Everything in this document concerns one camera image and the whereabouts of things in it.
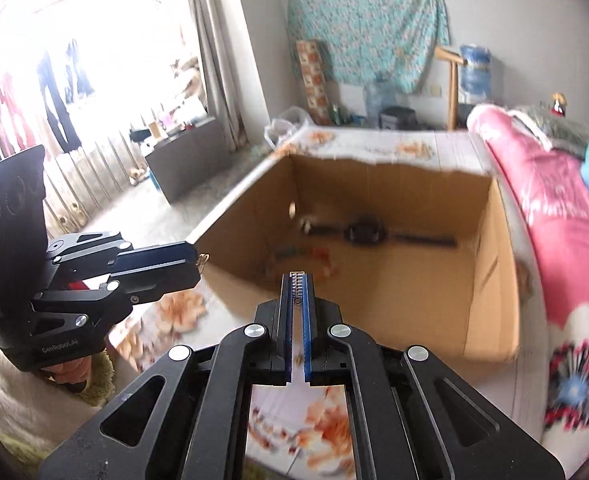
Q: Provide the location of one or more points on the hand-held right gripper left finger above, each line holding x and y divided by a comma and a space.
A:
287, 330

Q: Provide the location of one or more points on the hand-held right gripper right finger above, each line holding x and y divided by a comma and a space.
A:
308, 330

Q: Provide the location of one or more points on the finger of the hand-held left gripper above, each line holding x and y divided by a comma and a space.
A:
159, 282
154, 256

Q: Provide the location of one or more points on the brown cardboard box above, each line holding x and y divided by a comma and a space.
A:
399, 285

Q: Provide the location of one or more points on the person's left hand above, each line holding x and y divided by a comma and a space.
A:
69, 372

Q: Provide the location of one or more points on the metal window railing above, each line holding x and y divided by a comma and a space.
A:
99, 180

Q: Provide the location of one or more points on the grey cabinet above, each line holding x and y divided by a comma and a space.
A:
189, 165

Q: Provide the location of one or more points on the green shaggy rug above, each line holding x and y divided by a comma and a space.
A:
99, 375

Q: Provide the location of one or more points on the hanging clothes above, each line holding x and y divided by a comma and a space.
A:
54, 100

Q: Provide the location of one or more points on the white fluffy blanket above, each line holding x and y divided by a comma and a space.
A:
19, 400

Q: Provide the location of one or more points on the white plastic bag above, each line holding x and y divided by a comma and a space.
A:
287, 127

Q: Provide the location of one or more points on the grey curtain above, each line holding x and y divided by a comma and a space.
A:
219, 50

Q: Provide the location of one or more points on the small black box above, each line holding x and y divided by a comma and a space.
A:
398, 117

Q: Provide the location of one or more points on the patterned roll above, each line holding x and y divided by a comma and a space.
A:
314, 80

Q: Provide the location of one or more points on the clear water jug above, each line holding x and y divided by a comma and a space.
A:
382, 102

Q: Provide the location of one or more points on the pink floral blanket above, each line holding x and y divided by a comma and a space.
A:
559, 240

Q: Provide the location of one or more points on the wooden rack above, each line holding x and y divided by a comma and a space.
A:
452, 90

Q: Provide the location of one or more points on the blue water bottle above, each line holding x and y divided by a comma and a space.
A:
477, 75

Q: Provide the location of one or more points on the grey knitted blanket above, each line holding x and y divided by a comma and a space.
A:
554, 130

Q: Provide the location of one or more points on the small figurine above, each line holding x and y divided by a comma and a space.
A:
558, 105

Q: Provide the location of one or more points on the teal floral wall cloth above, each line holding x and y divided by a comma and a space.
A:
369, 20

